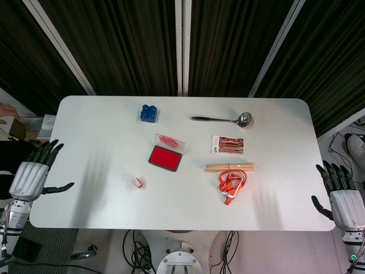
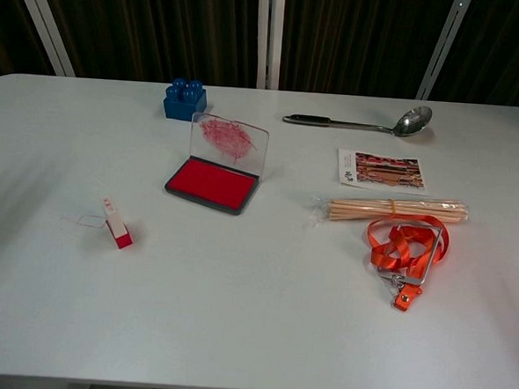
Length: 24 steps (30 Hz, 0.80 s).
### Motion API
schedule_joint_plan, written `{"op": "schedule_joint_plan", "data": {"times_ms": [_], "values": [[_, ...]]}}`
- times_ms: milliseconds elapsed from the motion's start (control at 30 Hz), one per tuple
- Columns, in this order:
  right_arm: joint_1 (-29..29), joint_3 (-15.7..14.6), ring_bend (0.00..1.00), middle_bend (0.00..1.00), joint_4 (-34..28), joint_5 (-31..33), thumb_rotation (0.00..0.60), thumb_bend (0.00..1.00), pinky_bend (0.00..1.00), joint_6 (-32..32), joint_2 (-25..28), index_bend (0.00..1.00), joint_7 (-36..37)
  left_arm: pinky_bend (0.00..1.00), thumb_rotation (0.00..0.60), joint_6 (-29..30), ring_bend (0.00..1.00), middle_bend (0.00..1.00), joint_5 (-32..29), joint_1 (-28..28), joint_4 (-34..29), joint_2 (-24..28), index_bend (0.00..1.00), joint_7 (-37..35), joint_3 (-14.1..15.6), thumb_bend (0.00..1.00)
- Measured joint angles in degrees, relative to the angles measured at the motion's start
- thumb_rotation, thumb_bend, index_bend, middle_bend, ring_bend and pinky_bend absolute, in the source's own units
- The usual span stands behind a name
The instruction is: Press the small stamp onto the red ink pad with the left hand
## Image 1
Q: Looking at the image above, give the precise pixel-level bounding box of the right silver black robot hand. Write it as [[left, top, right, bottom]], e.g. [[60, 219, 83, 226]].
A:
[[310, 160, 365, 232]]

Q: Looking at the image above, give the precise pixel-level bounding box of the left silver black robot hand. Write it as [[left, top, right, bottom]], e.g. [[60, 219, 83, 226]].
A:
[[7, 139, 75, 204]]

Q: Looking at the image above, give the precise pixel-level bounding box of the round grey robot base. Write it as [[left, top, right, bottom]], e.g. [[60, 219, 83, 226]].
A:
[[156, 240, 211, 274]]

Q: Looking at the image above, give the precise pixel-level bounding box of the red ink pad clear lid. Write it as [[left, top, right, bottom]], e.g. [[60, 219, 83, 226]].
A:
[[148, 133, 186, 173]]

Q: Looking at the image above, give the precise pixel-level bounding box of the brown cardboard box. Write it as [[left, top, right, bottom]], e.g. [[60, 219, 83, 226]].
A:
[[7, 118, 44, 141]]

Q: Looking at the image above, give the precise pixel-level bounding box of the silver foil bag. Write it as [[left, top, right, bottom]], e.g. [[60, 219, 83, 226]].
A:
[[20, 113, 56, 141]]

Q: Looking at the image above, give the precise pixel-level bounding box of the white sneaker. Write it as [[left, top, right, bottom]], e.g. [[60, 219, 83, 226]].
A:
[[346, 133, 365, 164]]

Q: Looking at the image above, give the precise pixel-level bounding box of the person's bare hand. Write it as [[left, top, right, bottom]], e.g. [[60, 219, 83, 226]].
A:
[[0, 103, 21, 124]]

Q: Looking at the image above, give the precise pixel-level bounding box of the black tablet device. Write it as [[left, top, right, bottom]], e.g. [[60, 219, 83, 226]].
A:
[[12, 236, 43, 262]]

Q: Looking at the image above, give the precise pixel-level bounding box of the dark grey floor mat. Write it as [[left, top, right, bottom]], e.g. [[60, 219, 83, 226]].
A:
[[0, 227, 79, 274]]

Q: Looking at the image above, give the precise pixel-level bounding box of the wooden sticks bundle in bag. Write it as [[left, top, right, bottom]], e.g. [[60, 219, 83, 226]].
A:
[[201, 162, 257, 174]]

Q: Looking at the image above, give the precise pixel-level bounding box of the printed picture card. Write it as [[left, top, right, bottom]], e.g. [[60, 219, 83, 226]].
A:
[[211, 134, 246, 156]]

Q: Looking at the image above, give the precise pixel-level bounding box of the blue toy building block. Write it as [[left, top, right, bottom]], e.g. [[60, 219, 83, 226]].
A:
[[139, 104, 159, 124]]

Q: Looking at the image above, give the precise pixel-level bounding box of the thin black floor cable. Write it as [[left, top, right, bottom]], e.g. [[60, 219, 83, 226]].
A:
[[328, 130, 352, 162]]

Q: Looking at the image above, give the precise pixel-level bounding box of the white slanted frame beam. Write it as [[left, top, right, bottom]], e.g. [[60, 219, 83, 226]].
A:
[[317, 106, 365, 138]]

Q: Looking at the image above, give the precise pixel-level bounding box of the chrome metal handle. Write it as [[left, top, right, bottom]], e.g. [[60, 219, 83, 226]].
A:
[[70, 244, 98, 260]]

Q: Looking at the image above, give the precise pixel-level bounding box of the orange lanyard with clip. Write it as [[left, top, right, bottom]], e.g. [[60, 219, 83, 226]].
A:
[[218, 170, 248, 206]]

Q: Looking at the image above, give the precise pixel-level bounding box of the white partition post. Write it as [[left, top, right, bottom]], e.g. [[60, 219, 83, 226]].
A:
[[174, 0, 193, 97], [22, 0, 96, 96], [247, 0, 306, 98]]

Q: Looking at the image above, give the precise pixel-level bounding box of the black cable bundle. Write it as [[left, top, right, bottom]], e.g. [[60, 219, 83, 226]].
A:
[[121, 229, 158, 274]]

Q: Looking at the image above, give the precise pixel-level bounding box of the steel ladle black handle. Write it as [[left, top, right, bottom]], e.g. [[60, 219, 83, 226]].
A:
[[189, 111, 253, 128]]

